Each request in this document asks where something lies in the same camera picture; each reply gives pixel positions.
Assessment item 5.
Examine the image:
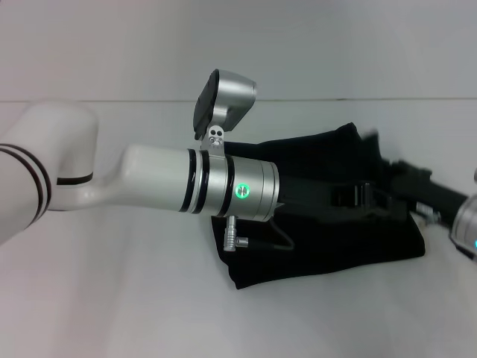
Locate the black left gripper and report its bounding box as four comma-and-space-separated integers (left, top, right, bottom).
277, 174, 409, 226

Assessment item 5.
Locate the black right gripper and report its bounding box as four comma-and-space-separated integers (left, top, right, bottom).
387, 157, 467, 225

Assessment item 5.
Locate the black t-shirt with FREE print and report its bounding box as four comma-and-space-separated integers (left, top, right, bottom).
210, 122, 428, 290

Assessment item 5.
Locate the right gripper cable with connector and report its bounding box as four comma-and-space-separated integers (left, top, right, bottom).
416, 203, 443, 226

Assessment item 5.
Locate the gripper cable with connector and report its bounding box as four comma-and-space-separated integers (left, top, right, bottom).
222, 204, 296, 253
416, 203, 443, 226

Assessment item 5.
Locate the left gripper cable with connector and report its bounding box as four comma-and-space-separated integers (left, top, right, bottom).
222, 204, 296, 253

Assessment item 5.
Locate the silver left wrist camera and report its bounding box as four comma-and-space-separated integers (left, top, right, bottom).
191, 68, 259, 154

